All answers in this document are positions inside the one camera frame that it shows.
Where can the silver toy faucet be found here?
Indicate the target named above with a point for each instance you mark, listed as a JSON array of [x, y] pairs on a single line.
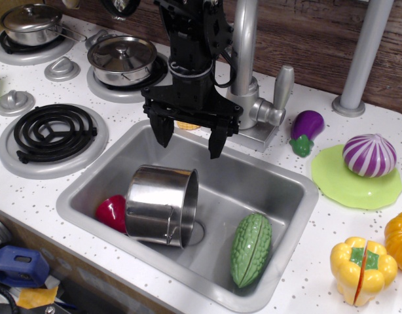
[[260, 118]]

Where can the grey vertical pole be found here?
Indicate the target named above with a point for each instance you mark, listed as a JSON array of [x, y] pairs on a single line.
[[350, 103]]

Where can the red toy pepper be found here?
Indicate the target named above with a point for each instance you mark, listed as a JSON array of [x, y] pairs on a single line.
[[111, 212]]

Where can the grey stove knob upper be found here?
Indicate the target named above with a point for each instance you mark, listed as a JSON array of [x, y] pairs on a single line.
[[62, 70]]

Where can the black coil front burner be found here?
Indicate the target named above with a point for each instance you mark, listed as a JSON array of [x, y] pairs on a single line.
[[53, 141]]

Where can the lidded steel saucepan back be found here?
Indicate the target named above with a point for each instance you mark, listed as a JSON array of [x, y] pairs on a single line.
[[36, 25]]

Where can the orange toy pumpkin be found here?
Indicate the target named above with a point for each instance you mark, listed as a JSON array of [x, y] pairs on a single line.
[[393, 239]]

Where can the blue clamp tool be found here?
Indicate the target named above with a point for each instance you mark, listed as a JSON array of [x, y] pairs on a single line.
[[24, 268]]

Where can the grey stove knob lower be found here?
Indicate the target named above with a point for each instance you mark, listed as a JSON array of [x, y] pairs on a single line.
[[16, 103]]

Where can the green toy bitter gourd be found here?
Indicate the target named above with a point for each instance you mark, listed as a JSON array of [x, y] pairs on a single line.
[[250, 249]]

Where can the grey stove knob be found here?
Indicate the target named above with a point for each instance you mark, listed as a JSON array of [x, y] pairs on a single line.
[[92, 40], [62, 70], [16, 103]]

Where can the silver metal sink basin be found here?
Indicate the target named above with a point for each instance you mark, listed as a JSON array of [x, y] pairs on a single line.
[[230, 188]]

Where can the grey stove knob rear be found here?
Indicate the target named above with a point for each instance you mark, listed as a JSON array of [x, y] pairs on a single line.
[[92, 40]]

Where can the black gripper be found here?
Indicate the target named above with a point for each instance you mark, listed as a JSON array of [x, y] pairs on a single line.
[[194, 100]]

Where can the stainless steel pot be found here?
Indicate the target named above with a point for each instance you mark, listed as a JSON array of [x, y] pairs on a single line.
[[161, 205]]

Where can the purple striped toy onion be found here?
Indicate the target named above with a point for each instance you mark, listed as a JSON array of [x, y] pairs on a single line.
[[369, 155]]

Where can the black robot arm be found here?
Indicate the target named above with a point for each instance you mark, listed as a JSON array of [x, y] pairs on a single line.
[[198, 33]]

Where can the yellow toy corn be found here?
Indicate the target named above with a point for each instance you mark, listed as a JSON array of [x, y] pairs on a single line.
[[187, 126]]

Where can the yellow sponge piece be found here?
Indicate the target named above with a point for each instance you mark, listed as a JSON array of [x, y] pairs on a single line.
[[30, 298]]

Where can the yellow toy bell pepper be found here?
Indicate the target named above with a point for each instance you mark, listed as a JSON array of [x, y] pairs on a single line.
[[362, 269]]

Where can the purple toy eggplant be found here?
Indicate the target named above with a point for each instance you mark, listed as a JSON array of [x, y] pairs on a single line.
[[305, 128]]

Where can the lidded steel pot middle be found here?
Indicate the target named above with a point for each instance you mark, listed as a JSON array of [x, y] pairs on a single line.
[[122, 60]]

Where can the light green plastic plate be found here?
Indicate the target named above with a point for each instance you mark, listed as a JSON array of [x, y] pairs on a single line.
[[337, 182]]

